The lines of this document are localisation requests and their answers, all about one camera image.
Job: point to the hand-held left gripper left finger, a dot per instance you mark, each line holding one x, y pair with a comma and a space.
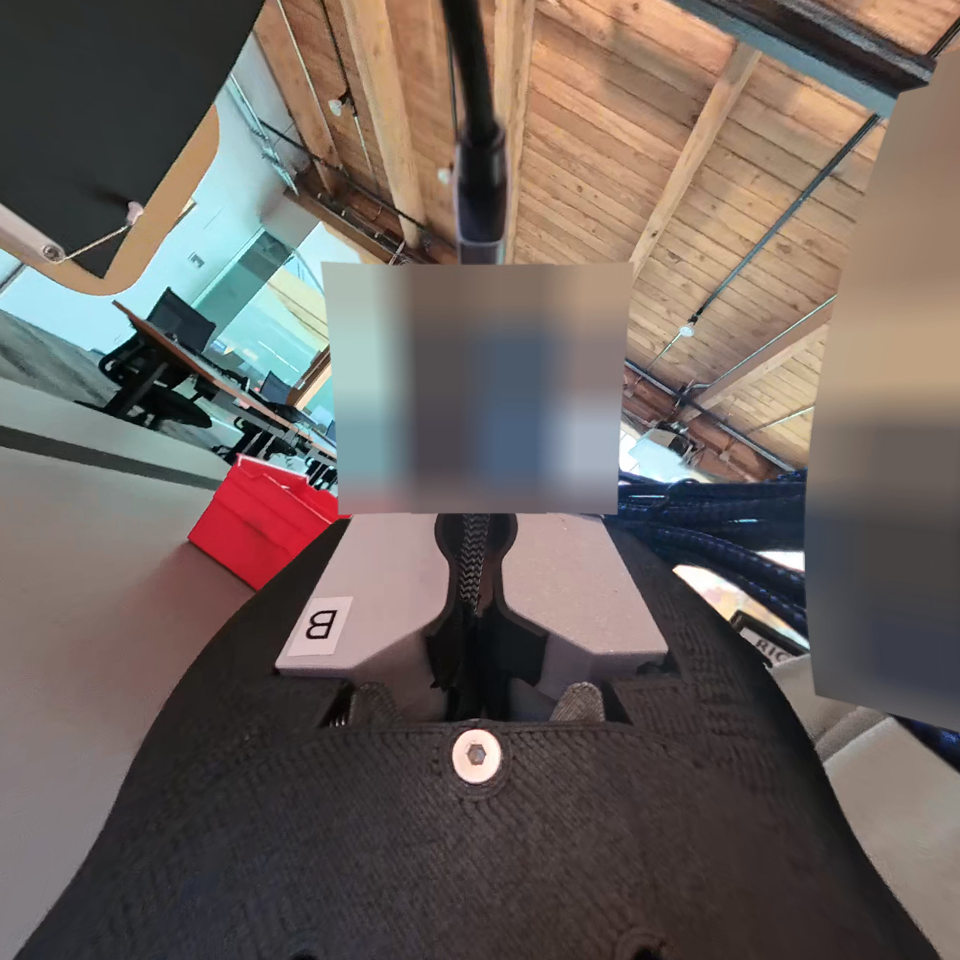
360, 592

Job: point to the red storage bin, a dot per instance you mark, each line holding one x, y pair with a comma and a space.
255, 525

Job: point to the row of wooden office desks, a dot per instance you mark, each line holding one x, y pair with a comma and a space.
225, 375

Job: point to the white desk lamp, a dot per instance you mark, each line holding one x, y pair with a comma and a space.
30, 236

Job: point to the white labelled package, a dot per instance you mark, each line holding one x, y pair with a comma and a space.
750, 600

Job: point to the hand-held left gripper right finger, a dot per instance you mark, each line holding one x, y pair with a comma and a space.
577, 592

